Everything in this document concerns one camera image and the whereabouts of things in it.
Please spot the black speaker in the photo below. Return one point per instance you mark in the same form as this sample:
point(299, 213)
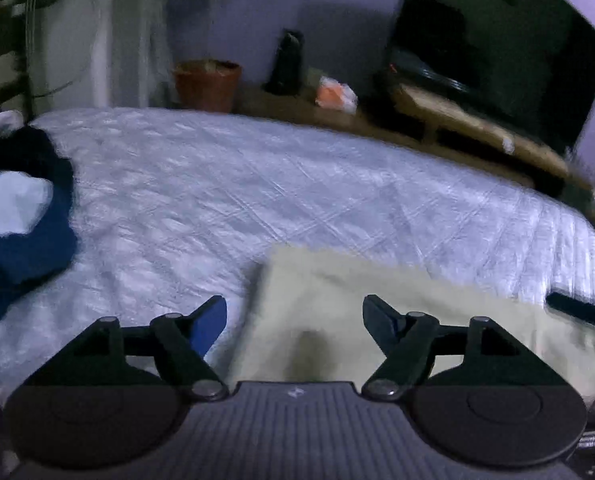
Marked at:
point(287, 65)

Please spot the black flat television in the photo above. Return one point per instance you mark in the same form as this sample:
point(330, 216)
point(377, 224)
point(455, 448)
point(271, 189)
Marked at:
point(502, 35)

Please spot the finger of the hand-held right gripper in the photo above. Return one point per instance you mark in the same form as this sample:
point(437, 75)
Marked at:
point(577, 308)

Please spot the orange and white box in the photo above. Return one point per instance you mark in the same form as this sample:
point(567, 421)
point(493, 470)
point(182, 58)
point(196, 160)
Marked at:
point(332, 94)

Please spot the wooden television stand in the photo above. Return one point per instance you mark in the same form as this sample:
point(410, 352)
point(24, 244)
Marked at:
point(477, 127)

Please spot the pale blue cloth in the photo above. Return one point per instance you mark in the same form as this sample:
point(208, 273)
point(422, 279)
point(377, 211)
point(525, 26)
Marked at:
point(12, 205)

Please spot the white quilted bed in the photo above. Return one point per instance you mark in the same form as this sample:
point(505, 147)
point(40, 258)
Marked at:
point(227, 185)

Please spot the white garment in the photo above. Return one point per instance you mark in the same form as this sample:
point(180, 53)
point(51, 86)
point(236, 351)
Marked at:
point(4, 122)

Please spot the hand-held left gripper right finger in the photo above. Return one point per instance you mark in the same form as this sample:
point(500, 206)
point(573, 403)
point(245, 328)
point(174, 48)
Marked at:
point(380, 322)

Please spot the white sheer curtain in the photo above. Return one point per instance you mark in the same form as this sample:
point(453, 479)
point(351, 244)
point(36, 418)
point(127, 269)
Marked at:
point(127, 50)

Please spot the black garment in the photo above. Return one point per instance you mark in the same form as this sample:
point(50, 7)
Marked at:
point(27, 155)

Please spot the dark blue garment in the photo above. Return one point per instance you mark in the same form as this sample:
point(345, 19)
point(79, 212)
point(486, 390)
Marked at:
point(22, 260)

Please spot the cream fleece garment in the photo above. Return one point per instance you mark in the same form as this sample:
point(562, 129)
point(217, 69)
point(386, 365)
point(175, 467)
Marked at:
point(327, 290)

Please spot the low wooden bench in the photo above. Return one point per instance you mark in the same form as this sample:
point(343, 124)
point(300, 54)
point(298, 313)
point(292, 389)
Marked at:
point(277, 105)

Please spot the terracotta plant pot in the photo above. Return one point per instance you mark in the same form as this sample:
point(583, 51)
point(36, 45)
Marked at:
point(207, 87)

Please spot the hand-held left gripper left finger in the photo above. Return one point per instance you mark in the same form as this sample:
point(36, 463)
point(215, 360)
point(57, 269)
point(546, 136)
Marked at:
point(211, 325)

